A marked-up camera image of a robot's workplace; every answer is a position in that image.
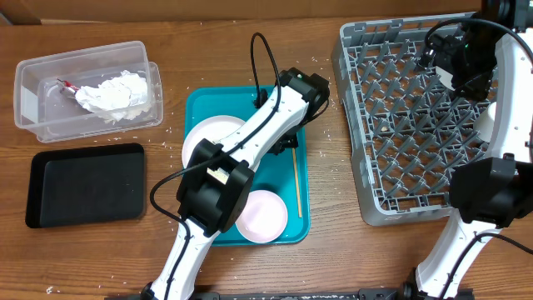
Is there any white tissue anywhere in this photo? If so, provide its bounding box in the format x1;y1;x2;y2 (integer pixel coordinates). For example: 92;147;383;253
75;81;131;113
98;70;148;122

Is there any small pink bowl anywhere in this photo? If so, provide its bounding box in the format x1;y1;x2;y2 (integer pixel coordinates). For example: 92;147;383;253
236;190;288;243

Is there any grey dishwasher rack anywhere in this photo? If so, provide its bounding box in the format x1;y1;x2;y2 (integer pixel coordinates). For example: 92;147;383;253
331;13;498;226

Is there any pale green bowl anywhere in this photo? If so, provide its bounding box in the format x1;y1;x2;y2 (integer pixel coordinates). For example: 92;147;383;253
435;66;456;91

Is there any black plastic tray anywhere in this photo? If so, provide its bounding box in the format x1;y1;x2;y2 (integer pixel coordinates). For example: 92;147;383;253
25;143;146;228

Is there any wooden chopstick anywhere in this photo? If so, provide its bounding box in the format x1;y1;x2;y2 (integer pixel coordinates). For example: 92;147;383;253
291;148;302;218

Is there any white plastic cup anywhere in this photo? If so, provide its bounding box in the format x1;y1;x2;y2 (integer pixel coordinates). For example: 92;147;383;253
474;102;497;143

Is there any clear plastic waste bin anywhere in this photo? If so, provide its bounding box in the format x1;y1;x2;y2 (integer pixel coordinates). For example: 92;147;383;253
13;41;163;143

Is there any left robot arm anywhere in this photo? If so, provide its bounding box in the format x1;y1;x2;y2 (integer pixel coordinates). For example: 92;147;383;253
140;67;330;300

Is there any red foil snack wrapper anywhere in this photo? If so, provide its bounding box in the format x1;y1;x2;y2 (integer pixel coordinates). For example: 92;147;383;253
57;78;79;98

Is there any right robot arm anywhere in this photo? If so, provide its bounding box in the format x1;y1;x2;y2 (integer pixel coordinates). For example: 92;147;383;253
396;0;532;299

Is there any large white plate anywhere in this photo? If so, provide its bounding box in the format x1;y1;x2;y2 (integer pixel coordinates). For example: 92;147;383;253
182;115;261;168

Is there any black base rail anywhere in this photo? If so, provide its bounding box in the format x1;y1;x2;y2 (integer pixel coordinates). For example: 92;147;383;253
191;288;400;300

